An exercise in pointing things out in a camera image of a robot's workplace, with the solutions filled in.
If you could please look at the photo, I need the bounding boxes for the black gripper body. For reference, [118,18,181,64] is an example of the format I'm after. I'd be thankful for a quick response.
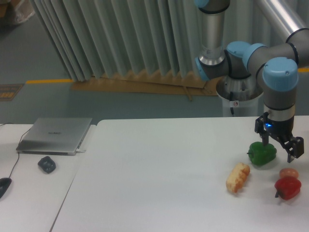
[254,112,294,145]

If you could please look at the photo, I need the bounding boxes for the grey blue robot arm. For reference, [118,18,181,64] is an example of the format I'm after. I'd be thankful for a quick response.
[195,0,309,162]

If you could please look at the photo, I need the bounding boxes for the green bell pepper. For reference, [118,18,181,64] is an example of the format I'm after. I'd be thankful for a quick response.
[247,142,277,166]

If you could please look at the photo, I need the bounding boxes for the red bell pepper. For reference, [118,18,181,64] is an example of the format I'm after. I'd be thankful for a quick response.
[274,176,302,200]

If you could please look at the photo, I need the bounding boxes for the brown egg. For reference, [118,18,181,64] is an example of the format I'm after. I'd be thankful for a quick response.
[279,168,299,179]

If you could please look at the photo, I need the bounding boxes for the bread roll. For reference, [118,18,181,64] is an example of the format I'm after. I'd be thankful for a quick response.
[225,162,251,193]

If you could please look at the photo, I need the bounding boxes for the brown cardboard sheet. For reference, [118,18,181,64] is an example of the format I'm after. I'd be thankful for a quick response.
[70,70,221,101]

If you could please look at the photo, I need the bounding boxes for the grey pleated curtain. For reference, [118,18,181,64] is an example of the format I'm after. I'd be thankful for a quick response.
[28,0,288,82]

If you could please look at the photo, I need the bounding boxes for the silver laptop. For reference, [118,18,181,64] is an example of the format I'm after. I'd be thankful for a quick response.
[16,117,92,156]

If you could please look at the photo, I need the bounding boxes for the black computer mouse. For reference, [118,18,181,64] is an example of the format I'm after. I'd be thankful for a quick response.
[0,177,12,198]

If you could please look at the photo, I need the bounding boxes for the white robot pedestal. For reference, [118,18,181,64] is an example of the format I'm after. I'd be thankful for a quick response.
[216,76,263,117]

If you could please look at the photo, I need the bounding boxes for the black mouse cable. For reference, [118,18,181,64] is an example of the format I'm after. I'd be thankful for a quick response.
[0,123,32,179]

